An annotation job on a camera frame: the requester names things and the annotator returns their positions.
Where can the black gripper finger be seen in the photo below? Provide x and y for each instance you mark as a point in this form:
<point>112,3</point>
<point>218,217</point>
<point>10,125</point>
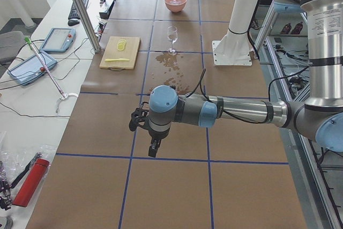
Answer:
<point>154,146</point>

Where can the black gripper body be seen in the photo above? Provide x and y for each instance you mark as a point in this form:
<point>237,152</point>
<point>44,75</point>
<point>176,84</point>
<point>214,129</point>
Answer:
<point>158,136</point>

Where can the clear wine glass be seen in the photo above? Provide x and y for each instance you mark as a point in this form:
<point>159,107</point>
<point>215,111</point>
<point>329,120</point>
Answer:
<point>172,36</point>

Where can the pile of clear ice cubes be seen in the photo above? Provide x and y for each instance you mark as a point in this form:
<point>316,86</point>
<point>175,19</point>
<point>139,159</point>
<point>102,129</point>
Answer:
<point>175,2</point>

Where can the bamboo cutting board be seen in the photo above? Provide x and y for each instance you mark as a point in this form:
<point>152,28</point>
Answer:
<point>131,50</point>

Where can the yellow plastic knife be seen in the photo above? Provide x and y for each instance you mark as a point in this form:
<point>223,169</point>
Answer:
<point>117,60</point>

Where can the metal grabber stick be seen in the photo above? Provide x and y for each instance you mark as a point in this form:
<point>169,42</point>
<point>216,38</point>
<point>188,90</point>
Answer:
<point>64,95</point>

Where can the pink bowl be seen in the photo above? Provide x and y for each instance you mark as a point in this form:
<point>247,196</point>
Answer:
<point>175,5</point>

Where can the far blue teach pendant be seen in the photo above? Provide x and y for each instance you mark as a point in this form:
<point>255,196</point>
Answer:
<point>59,40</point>

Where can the blue teach pendant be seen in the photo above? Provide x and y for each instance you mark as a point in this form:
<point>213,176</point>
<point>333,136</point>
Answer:
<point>59,40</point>
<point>31,69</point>

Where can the red cylinder bottle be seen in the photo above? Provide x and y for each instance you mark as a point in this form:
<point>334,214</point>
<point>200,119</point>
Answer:
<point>31,183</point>

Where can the black computer mouse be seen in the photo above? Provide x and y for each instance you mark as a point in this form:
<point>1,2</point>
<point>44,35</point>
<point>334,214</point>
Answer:
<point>73,22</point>

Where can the near blue teach pendant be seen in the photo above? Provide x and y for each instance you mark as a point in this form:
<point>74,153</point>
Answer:
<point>31,69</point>

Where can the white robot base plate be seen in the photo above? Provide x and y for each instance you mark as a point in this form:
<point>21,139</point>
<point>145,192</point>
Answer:
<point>231,53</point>

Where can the aluminium frame post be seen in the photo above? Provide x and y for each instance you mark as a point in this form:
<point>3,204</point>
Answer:
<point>86,22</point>

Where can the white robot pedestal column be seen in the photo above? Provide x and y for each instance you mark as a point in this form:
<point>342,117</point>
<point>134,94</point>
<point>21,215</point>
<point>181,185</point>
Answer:
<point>240,20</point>

